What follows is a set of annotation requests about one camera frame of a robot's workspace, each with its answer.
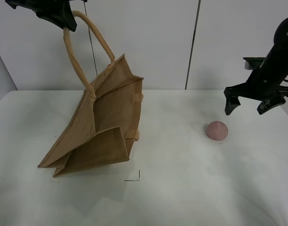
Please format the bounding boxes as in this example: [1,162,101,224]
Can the brown linen tote bag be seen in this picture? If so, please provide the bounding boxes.
[39,10,143,177]

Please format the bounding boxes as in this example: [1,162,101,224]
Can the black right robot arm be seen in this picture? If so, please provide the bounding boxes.
[224,18,288,115]

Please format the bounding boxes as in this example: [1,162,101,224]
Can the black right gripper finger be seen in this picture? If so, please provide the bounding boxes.
[224,96,241,115]
[257,96,286,115]

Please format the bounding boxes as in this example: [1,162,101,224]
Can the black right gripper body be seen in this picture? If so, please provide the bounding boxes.
[224,68,288,101]

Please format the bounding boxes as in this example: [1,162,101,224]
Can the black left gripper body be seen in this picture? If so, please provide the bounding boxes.
[5,0,77,32]

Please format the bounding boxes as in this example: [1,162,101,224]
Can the pink peach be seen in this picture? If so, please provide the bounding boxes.
[205,121,229,141]

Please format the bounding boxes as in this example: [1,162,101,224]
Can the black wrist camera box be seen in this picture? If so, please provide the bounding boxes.
[243,57,265,70]

